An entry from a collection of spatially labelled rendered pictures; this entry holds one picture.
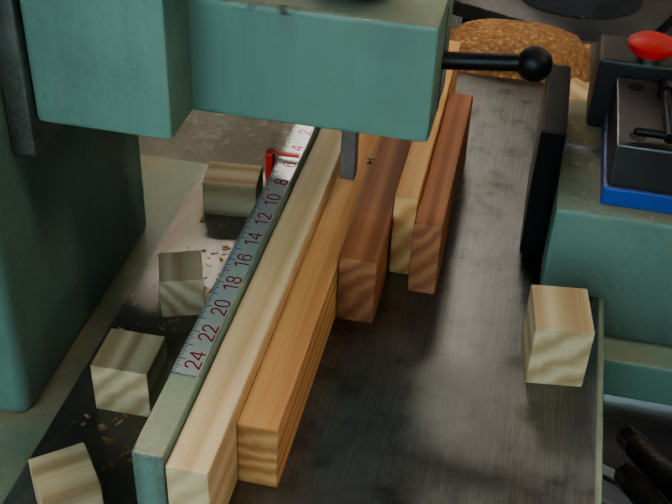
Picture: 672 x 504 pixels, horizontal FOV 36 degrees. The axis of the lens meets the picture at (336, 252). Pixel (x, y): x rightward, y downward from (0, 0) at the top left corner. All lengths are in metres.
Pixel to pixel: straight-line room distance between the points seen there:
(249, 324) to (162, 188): 0.39
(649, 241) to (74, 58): 0.34
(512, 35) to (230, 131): 1.73
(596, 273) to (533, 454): 0.14
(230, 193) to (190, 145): 1.67
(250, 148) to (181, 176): 1.59
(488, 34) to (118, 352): 0.42
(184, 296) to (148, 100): 0.22
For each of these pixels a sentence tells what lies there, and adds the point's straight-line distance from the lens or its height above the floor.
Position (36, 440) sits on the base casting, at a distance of 0.69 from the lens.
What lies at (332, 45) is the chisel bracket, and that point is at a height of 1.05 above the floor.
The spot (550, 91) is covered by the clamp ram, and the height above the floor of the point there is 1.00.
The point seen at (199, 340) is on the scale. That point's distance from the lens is 0.50.
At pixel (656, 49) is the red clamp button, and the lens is 0.66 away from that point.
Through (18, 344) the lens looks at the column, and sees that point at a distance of 0.66.
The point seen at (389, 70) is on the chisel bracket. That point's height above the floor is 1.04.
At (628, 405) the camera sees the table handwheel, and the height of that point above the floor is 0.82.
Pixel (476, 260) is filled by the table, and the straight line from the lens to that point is 0.66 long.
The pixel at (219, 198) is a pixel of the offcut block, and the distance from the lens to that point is 0.85.
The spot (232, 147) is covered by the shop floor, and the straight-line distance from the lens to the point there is 2.50.
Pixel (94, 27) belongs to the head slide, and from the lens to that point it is 0.55.
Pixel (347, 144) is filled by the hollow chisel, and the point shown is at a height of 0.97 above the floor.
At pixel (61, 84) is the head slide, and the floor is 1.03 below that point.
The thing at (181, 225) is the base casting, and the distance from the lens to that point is 0.85.
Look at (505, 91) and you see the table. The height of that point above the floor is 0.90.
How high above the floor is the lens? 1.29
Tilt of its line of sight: 37 degrees down
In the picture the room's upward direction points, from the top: 3 degrees clockwise
